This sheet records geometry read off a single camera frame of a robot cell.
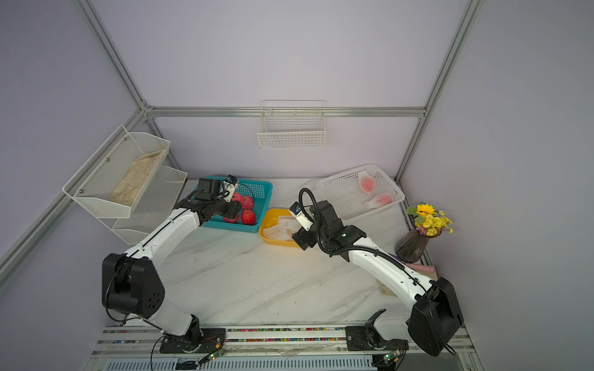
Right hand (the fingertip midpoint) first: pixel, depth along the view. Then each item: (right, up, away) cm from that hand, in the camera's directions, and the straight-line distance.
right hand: (307, 226), depth 82 cm
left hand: (-30, +7, +8) cm, 31 cm away
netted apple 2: (+33, +9, +21) cm, 41 cm away
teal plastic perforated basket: (-21, +14, +26) cm, 37 cm away
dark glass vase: (+39, -8, +2) cm, 40 cm away
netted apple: (-26, +10, +4) cm, 28 cm away
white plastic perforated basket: (+27, +14, +33) cm, 45 cm away
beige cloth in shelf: (-60, +13, -6) cm, 62 cm away
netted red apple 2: (-33, 0, +20) cm, 39 cm away
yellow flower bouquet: (+40, +2, -7) cm, 41 cm away
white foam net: (-10, -3, +7) cm, 12 cm away
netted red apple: (-25, +2, +17) cm, 30 cm away
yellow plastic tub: (-16, +2, +19) cm, 25 cm away
